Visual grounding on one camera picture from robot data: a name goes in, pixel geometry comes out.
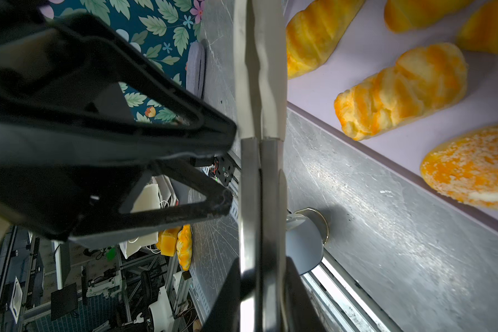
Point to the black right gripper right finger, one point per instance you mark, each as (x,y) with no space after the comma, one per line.
(235,309)

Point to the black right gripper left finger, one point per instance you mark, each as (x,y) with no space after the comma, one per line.
(97,145)

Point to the sugared oval bread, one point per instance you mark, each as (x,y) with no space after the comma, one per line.
(466,168)

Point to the cream and steel tongs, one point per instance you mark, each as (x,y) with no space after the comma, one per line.
(259,53)

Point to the twisted bread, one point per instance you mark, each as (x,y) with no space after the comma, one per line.
(423,81)

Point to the small round bread roll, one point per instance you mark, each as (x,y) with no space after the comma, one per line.
(402,16)

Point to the purple cloth pad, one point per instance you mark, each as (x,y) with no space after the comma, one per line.
(195,69)

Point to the croissant lower left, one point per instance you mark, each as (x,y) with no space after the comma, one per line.
(314,33)

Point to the croissant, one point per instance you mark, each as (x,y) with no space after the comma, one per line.
(314,33)
(480,32)

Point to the lilac plastic tray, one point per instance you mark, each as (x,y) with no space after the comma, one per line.
(366,48)

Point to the croissant upper right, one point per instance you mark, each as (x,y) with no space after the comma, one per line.
(480,32)

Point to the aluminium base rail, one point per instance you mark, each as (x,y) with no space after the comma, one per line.
(341,303)

